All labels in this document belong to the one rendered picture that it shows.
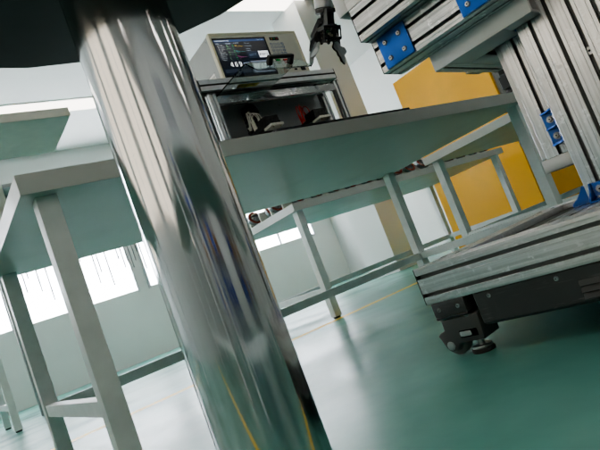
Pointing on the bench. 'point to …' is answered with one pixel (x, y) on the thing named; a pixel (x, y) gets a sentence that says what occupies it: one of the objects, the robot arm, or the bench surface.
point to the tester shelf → (277, 82)
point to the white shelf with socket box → (30, 135)
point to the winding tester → (204, 55)
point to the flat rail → (274, 94)
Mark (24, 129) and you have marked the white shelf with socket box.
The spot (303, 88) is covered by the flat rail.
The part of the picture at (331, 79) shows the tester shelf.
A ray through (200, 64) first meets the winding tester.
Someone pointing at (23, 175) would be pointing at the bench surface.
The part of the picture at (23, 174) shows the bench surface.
